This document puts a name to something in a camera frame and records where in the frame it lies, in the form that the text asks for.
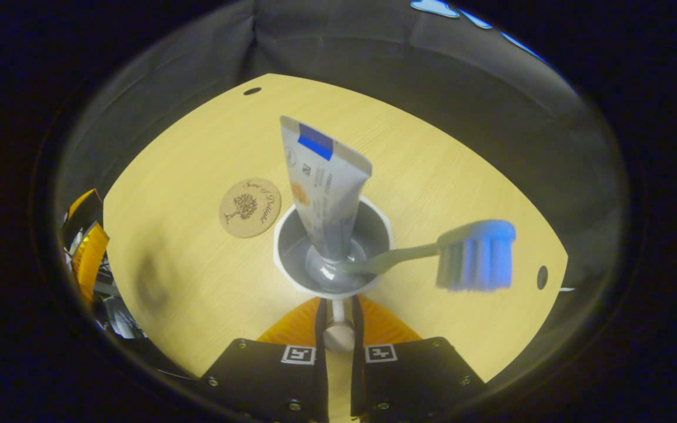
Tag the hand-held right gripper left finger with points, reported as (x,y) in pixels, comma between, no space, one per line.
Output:
(321,388)

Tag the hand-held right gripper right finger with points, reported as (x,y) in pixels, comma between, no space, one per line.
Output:
(357,388)

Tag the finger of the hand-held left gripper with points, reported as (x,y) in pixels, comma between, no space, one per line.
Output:
(83,217)
(93,258)

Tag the round cork coaster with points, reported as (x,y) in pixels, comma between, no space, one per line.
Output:
(250,207)

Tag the white toothbrush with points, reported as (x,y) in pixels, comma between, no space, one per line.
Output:
(479,252)

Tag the white toothpaste tube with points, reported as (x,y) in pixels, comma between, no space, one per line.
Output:
(327,194)

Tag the black backdrop cloth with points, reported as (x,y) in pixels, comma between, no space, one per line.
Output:
(432,70)

